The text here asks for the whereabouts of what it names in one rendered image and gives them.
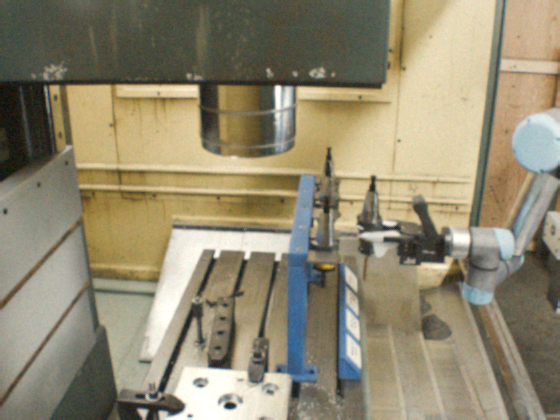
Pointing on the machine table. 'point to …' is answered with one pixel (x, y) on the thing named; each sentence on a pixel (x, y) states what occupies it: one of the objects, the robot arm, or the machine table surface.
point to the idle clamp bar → (220, 334)
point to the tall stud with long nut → (198, 318)
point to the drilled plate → (276, 404)
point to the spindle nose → (247, 120)
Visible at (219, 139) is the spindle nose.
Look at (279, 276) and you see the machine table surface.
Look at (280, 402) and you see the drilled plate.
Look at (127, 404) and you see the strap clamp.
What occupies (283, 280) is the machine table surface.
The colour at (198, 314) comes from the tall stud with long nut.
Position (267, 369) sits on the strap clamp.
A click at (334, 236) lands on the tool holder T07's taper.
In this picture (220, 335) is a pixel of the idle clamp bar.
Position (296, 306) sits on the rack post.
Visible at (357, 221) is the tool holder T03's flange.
